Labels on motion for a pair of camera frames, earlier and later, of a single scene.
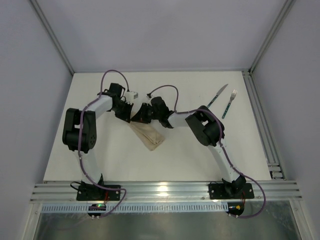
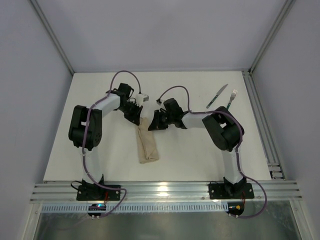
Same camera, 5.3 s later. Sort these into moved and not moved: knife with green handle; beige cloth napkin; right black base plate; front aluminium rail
Moved: beige cloth napkin
Not moved: front aluminium rail; right black base plate; knife with green handle
